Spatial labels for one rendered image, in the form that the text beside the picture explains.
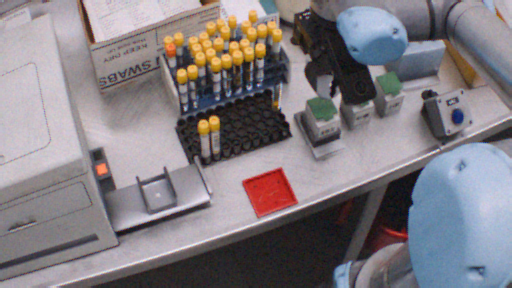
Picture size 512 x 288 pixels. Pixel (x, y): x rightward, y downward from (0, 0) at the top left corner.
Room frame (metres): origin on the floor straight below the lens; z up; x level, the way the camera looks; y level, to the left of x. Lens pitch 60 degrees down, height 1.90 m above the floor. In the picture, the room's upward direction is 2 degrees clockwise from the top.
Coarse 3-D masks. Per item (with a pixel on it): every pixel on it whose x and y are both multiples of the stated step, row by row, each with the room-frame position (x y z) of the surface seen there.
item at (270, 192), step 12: (276, 168) 0.55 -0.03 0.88; (252, 180) 0.53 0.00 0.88; (264, 180) 0.53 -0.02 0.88; (276, 180) 0.53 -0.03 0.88; (252, 192) 0.51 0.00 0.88; (264, 192) 0.51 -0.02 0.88; (276, 192) 0.51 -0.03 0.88; (288, 192) 0.51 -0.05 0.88; (252, 204) 0.48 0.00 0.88; (264, 204) 0.48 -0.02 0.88; (276, 204) 0.49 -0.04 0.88; (288, 204) 0.48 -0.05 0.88; (264, 216) 0.46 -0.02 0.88
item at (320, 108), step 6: (306, 102) 0.63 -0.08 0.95; (312, 102) 0.63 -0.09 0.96; (318, 102) 0.63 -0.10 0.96; (324, 102) 0.63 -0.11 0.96; (330, 102) 0.63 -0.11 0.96; (312, 108) 0.61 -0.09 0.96; (318, 108) 0.61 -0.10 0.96; (324, 108) 0.61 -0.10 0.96; (330, 108) 0.62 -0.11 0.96; (336, 108) 0.62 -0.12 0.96; (318, 114) 0.60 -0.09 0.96; (324, 114) 0.60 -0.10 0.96; (330, 114) 0.60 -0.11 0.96
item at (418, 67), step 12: (408, 48) 0.74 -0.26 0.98; (420, 48) 0.74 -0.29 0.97; (432, 48) 0.75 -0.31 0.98; (444, 48) 0.75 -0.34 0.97; (396, 60) 0.74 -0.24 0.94; (408, 60) 0.73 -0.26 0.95; (420, 60) 0.74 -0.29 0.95; (432, 60) 0.75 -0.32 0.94; (396, 72) 0.73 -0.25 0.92; (408, 72) 0.73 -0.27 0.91; (420, 72) 0.74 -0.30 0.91; (432, 72) 0.75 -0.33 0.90; (408, 84) 0.73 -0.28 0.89; (420, 84) 0.73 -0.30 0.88; (432, 84) 0.73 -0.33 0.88
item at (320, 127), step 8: (304, 112) 0.63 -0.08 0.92; (312, 120) 0.60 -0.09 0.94; (320, 120) 0.60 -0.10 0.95; (328, 120) 0.60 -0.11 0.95; (336, 120) 0.60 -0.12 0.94; (312, 128) 0.60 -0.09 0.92; (320, 128) 0.59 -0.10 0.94; (328, 128) 0.60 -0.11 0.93; (336, 128) 0.60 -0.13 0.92; (320, 136) 0.59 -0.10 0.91
